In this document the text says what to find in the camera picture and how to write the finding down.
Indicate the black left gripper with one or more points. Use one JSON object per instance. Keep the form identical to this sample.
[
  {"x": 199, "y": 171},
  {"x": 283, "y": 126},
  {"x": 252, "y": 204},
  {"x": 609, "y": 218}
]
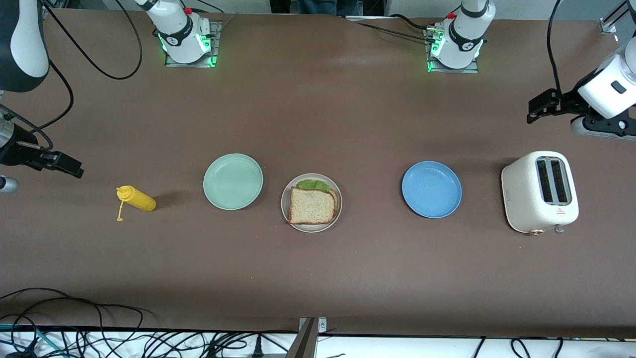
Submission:
[{"x": 568, "y": 102}]

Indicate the mint green plate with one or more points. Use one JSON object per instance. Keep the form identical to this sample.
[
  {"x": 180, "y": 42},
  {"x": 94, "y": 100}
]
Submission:
[{"x": 232, "y": 181}]

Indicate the blue plate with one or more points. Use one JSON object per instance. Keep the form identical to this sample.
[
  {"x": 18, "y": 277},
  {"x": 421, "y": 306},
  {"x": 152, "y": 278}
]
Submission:
[{"x": 431, "y": 189}]

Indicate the dark crust bread slice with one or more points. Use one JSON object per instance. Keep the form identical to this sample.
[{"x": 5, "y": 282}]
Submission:
[{"x": 310, "y": 206}]

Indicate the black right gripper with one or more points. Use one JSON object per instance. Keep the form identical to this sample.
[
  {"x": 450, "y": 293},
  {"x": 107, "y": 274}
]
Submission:
[{"x": 20, "y": 145}]

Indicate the green lettuce leaf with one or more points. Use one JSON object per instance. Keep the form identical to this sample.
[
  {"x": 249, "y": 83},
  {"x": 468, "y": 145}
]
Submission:
[{"x": 314, "y": 185}]

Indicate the black power plug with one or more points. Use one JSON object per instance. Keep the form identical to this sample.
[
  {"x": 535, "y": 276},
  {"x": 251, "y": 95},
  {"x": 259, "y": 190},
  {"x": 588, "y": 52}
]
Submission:
[{"x": 257, "y": 348}]

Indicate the metal clamp bracket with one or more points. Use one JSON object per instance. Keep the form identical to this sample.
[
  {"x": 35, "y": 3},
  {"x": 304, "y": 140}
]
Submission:
[{"x": 305, "y": 338}]

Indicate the aluminium frame rail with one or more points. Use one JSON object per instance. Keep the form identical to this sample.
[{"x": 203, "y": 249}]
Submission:
[{"x": 613, "y": 17}]

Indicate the brown table cover mat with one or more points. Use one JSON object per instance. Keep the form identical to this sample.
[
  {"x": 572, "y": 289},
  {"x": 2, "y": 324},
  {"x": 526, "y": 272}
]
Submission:
[{"x": 318, "y": 124}]

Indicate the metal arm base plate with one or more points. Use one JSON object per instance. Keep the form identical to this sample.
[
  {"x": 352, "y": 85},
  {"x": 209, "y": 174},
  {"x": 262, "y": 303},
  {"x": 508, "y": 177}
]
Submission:
[
  {"x": 433, "y": 70},
  {"x": 217, "y": 40}
]

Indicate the person in dark trousers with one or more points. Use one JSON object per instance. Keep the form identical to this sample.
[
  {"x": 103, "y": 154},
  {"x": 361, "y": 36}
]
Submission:
[{"x": 323, "y": 6}]

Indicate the white toaster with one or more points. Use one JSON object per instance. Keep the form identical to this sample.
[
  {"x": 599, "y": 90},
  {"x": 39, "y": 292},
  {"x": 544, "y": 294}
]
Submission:
[{"x": 521, "y": 199}]

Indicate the light crust bread slice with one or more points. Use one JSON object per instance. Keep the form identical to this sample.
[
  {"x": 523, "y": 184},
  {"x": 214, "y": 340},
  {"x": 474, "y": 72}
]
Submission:
[{"x": 337, "y": 199}]

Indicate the yellow mustard squeeze bottle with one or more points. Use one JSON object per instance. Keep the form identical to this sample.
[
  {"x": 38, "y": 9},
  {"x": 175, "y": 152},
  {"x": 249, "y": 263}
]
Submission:
[{"x": 139, "y": 200}]

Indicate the beige plate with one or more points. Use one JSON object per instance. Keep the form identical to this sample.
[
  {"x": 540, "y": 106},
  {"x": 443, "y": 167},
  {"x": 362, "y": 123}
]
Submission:
[{"x": 285, "y": 201}]

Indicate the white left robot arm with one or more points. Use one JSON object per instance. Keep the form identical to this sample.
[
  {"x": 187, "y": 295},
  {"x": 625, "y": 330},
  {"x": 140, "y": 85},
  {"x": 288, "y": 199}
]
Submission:
[{"x": 464, "y": 40}]

